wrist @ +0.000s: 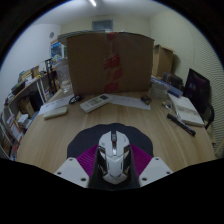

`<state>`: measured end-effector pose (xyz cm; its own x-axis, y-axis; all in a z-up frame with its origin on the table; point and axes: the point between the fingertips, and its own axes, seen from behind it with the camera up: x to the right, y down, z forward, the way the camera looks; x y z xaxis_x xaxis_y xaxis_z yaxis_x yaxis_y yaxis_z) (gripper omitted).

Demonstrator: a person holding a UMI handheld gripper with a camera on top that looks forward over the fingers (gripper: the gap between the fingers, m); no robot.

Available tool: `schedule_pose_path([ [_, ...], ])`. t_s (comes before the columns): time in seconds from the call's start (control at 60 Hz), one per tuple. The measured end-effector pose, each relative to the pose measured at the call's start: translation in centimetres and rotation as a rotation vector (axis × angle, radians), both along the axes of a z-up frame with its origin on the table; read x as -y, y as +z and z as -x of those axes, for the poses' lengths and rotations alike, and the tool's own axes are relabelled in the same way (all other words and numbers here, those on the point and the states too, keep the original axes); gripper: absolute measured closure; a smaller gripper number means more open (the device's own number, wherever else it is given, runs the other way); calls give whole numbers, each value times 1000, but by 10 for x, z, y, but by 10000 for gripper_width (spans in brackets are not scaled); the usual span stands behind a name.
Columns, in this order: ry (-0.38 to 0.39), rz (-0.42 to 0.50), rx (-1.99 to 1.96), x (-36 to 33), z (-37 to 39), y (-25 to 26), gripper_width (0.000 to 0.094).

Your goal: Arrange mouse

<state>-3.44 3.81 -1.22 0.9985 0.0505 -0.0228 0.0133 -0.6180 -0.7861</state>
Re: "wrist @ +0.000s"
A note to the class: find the ceiling tube light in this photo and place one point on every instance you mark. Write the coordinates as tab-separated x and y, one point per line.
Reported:
92	2

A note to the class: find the large brown cardboard sheet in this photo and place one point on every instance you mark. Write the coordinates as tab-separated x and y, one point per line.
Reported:
90	63

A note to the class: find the clear plastic jar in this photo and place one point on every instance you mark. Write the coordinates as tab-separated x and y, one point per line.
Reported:
64	76

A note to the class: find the black office chair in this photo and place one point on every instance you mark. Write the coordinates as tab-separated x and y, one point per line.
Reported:
196	90

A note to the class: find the clear round disc container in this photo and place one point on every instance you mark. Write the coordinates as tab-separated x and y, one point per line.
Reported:
158	90

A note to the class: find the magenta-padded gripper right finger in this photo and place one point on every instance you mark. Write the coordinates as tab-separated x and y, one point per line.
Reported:
155	170

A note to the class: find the white book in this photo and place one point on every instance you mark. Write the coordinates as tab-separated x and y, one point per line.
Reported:
188	111

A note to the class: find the small flat white box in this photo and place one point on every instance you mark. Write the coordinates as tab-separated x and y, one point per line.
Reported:
55	112

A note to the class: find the black marker pen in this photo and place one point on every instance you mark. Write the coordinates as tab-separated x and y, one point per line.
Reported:
181	125

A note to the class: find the blue book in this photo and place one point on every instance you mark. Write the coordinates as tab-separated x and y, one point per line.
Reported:
173	89

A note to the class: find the white remote control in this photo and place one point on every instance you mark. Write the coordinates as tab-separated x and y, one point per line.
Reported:
95	103

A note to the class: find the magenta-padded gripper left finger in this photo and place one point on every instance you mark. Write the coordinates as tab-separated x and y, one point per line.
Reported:
71	171

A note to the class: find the white paper sheet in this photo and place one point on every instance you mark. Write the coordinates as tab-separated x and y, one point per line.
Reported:
53	105
130	101

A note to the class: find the white and grey computer mouse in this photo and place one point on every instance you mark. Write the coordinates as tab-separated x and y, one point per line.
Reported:
114	160

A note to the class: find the shelf unit with books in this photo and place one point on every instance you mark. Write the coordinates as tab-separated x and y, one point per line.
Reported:
20	110

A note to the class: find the dark irregular mouse pad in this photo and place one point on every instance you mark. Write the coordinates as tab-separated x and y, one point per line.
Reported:
83	141

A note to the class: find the open brown cardboard box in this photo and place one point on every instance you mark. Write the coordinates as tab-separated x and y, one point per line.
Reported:
162	61

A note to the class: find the grey wall window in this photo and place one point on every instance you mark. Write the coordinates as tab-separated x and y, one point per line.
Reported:
102	25

